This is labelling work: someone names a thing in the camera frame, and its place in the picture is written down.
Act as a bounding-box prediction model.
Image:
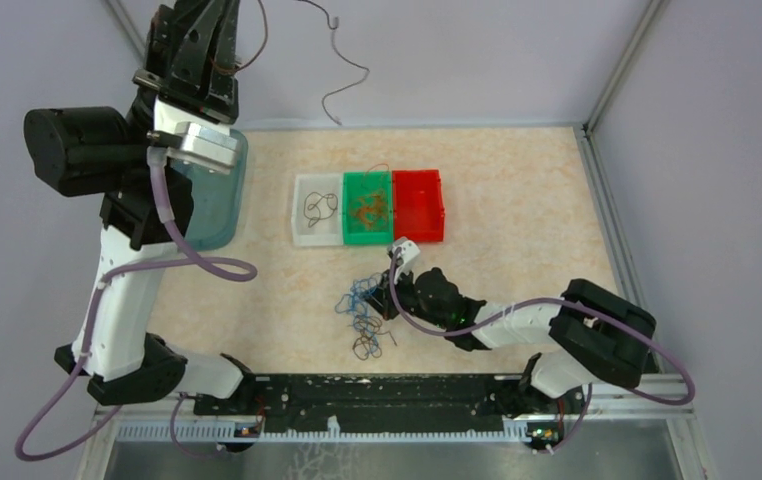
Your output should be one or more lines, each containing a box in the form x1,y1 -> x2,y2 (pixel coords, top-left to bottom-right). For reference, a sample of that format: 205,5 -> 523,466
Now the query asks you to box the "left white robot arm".
23,1 -> 257,414

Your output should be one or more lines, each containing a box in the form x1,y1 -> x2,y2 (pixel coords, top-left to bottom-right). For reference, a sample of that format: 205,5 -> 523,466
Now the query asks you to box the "white slotted cable duct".
116,415 -> 545,446

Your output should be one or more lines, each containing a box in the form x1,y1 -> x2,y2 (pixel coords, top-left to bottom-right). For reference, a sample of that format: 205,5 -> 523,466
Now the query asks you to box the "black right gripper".
360,262 -> 449,330

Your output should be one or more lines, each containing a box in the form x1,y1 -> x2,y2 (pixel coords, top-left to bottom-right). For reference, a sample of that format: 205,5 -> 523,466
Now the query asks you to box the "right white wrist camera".
387,237 -> 421,284

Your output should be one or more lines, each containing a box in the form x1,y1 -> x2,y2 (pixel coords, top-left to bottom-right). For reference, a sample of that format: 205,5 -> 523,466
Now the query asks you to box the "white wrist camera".
387,237 -> 421,284
146,98 -> 242,175

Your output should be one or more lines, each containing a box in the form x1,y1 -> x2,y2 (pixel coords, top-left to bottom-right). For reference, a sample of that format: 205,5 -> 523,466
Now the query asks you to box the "left aluminium frame post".
101,0 -> 146,60

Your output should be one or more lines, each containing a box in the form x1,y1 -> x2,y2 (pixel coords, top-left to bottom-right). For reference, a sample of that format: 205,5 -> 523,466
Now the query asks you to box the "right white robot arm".
360,267 -> 656,412

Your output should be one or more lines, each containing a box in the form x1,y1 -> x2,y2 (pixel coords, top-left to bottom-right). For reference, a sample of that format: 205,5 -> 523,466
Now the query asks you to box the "aluminium frame post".
101,0 -> 146,60
585,0 -> 669,136

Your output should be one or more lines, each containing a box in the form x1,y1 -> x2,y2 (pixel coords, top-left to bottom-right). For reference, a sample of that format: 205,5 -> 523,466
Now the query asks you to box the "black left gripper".
126,0 -> 242,167

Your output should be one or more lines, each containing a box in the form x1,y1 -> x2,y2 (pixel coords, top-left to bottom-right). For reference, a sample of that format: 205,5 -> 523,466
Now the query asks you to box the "green plastic bin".
341,171 -> 394,246

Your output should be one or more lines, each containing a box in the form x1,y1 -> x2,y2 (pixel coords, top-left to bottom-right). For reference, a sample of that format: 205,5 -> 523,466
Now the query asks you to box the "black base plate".
194,374 -> 558,433

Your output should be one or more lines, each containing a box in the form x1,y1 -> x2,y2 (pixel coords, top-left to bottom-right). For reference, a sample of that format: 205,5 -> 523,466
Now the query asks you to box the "white plastic bin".
291,173 -> 345,248

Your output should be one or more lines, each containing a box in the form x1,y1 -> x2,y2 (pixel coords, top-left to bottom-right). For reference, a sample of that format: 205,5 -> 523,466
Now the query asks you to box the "right aluminium side rail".
574,125 -> 661,374

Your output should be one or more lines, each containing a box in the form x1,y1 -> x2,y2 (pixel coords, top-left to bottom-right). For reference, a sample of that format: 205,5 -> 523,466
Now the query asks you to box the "right aluminium frame post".
585,0 -> 669,136

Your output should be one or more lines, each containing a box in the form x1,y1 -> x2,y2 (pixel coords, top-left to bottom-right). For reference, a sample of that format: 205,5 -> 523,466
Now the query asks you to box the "teal translucent plastic tray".
170,129 -> 248,252

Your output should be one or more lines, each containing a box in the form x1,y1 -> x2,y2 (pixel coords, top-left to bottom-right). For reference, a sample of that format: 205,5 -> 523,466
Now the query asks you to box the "brown wire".
211,0 -> 372,127
304,192 -> 340,230

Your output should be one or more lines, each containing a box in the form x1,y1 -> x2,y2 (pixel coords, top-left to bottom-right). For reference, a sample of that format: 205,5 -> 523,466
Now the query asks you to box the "red plastic bin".
392,169 -> 446,243

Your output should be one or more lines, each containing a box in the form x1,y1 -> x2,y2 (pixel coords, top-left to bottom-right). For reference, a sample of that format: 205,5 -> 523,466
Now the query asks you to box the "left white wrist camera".
146,98 -> 242,175

